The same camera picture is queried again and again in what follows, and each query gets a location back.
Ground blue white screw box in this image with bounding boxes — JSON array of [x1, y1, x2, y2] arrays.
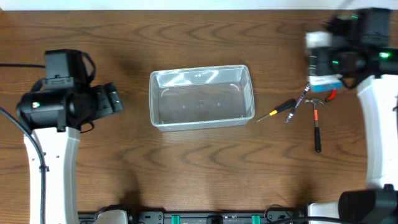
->
[[308, 75, 343, 93]]

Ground red handled cutting pliers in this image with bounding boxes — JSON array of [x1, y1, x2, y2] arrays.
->
[[325, 88, 337, 103]]

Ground silver combination wrench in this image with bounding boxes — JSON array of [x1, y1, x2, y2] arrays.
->
[[285, 82, 310, 123]]

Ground small claw hammer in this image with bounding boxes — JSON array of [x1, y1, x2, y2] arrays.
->
[[305, 98, 326, 152]]

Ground clear plastic container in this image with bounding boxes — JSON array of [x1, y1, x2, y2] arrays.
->
[[149, 65, 255, 131]]

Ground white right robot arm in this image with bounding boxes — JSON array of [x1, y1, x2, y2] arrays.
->
[[307, 47, 397, 223]]

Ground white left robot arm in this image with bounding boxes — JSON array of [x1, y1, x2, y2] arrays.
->
[[18, 80, 123, 223]]

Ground yellow black screwdriver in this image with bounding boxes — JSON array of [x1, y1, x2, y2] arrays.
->
[[257, 99, 297, 122]]

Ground black mounting rail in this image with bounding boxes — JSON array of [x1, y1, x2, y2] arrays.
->
[[78, 205, 305, 224]]

